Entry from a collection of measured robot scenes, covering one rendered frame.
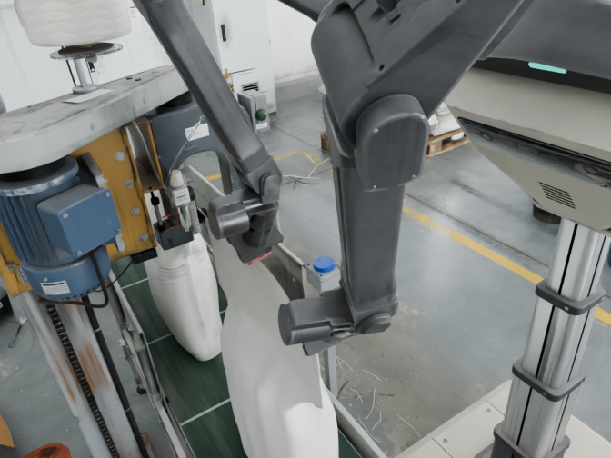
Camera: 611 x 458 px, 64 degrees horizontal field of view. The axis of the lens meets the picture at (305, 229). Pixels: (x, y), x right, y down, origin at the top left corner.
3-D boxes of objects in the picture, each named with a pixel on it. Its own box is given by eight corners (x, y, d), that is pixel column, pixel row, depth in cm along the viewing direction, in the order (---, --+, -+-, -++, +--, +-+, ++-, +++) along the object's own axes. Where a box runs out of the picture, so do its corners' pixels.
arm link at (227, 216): (280, 172, 85) (257, 157, 91) (219, 187, 80) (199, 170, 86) (282, 232, 91) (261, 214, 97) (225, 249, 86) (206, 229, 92)
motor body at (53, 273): (123, 287, 96) (85, 172, 84) (40, 318, 90) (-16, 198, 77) (105, 253, 108) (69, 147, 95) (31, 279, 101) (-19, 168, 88)
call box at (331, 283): (344, 284, 141) (343, 267, 138) (321, 294, 138) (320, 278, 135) (328, 272, 147) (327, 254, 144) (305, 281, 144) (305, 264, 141)
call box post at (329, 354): (340, 450, 182) (332, 283, 142) (334, 453, 181) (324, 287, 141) (335, 443, 184) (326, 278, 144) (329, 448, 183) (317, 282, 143)
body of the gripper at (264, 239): (224, 238, 98) (228, 216, 93) (265, 221, 104) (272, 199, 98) (241, 263, 96) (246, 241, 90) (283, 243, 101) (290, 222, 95)
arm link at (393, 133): (449, 103, 26) (386, -17, 31) (347, 130, 26) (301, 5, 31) (401, 333, 64) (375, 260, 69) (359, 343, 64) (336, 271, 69)
